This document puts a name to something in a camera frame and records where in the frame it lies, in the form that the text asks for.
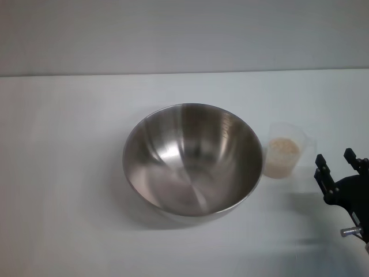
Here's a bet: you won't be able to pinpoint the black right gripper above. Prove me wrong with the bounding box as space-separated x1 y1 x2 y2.
314 147 369 232

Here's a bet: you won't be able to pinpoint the right wrist cable with connector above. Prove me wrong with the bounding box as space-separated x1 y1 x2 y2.
340 226 369 245

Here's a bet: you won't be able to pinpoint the clear plastic measuring cup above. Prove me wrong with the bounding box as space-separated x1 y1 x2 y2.
262 122 317 179

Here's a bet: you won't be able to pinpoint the stainless steel mixing bowl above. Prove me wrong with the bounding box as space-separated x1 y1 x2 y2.
122 102 265 226

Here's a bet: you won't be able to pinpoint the white rice grains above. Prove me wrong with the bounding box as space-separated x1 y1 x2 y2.
264 137 301 178

